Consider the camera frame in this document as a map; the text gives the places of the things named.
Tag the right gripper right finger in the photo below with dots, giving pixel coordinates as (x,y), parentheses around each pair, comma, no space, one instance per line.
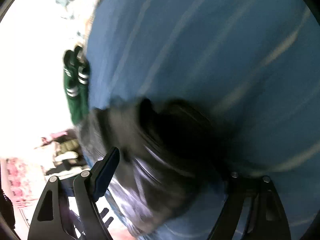
(266,218)

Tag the folded green striped garment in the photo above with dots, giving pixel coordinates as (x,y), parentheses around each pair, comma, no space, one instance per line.
(76,72)

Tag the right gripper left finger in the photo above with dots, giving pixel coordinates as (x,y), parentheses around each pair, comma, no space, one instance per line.
(52,218)

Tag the black leather jacket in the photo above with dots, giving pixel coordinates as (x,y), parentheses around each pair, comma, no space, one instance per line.
(168,153)

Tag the blue striped bed sheet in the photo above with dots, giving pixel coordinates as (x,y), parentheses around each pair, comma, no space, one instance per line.
(251,63)

